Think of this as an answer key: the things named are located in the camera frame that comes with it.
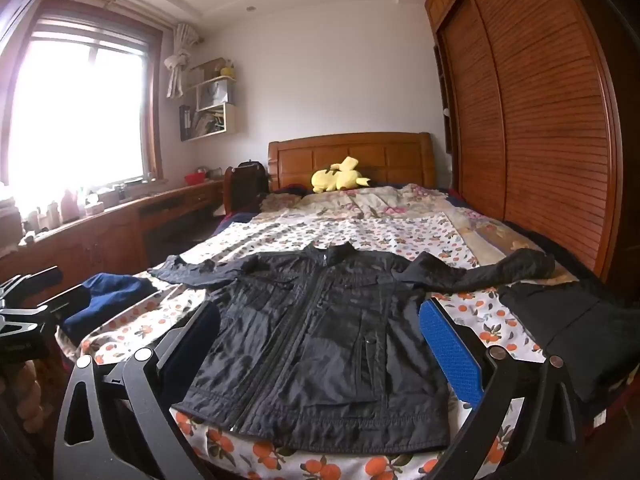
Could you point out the tissue box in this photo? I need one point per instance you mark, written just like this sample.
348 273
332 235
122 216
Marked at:
94 208

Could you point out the tied white curtain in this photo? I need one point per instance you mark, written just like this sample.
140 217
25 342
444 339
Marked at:
177 60

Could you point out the black garment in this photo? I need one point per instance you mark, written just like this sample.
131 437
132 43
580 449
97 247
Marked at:
575 330

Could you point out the wooden louvered wardrobe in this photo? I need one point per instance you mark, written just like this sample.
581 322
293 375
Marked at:
540 110

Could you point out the black binders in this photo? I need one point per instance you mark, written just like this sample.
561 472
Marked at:
185 122

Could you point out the black jacket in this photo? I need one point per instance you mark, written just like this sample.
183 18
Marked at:
310 340

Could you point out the pink bottle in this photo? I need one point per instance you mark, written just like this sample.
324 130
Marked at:
68 207

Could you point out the small yellow toy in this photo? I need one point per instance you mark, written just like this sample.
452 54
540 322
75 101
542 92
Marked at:
228 69

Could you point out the white paper bag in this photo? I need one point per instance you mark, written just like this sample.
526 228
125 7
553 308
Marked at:
215 94

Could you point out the red bowl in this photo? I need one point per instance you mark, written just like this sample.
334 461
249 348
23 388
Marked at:
195 179

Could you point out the orange print bedsheet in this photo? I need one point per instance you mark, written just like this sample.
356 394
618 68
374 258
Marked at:
425 240

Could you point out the yellow plush toy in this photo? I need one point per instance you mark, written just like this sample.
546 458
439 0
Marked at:
340 177

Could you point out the wooden desk cabinet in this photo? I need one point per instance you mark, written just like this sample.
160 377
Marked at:
115 240

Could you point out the person's left hand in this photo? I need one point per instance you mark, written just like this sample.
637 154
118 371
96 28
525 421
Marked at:
27 400

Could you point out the black backpack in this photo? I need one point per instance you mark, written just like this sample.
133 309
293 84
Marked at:
250 185

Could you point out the white wall shelf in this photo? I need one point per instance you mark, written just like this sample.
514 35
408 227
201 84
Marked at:
230 120

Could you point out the blue garment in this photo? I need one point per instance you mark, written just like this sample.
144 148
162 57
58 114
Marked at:
110 295

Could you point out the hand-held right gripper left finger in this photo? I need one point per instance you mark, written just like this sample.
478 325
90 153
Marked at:
192 345

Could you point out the floral quilt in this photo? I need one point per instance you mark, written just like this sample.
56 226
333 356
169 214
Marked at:
350 205

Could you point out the navy blanket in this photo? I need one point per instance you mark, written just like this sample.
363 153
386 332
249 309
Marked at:
235 220

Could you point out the wooden framed window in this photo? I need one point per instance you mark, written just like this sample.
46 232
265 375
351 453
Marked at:
80 110

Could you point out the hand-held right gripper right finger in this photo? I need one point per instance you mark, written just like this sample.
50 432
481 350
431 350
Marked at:
450 350

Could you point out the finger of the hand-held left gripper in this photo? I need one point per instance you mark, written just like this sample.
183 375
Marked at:
70 302
35 280

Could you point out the wooden bed headboard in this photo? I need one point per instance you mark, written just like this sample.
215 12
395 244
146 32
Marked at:
375 155

